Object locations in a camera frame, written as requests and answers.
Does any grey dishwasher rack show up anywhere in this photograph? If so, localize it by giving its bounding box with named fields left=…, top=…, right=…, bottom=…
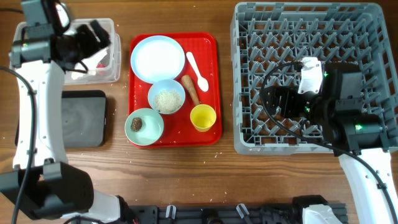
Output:
left=230, top=2, right=397, bottom=155

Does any light blue rice bowl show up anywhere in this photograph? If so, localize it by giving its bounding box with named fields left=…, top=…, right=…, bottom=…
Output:
left=147, top=80, right=186, bottom=114

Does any large light blue plate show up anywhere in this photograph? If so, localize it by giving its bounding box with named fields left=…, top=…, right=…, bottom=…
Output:
left=130, top=35, right=185, bottom=84

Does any light green bowl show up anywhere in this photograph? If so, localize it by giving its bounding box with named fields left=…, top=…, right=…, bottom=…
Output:
left=124, top=108, right=164, bottom=146

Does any black plastic tray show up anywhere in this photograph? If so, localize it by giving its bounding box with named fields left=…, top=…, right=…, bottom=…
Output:
left=62, top=90, right=108, bottom=149

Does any clear plastic bin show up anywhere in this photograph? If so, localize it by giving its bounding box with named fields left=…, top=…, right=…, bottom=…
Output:
left=8, top=19, right=120, bottom=94

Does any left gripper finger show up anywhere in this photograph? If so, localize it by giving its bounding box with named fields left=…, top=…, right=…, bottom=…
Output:
left=76, top=24, right=100, bottom=52
left=90, top=20, right=111, bottom=47

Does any dark brown food lump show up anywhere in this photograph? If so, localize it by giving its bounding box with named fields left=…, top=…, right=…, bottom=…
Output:
left=131, top=117, right=143, bottom=132

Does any red ketchup packet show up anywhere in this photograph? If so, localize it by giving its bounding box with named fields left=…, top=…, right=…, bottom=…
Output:
left=96, top=63, right=105, bottom=68

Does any white plastic spoon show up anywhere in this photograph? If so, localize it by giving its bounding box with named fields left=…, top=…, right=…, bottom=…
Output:
left=186, top=52, right=210, bottom=92

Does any yellow plastic cup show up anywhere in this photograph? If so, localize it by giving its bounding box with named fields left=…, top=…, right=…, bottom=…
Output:
left=190, top=104, right=216, bottom=132

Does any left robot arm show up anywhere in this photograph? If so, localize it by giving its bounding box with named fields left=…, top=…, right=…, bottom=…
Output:
left=1, top=1, right=139, bottom=223

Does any red serving tray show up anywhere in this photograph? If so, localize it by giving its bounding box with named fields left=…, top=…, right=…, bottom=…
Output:
left=129, top=32, right=223, bottom=148

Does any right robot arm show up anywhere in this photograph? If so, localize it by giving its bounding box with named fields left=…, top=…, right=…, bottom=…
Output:
left=260, top=58, right=397, bottom=223

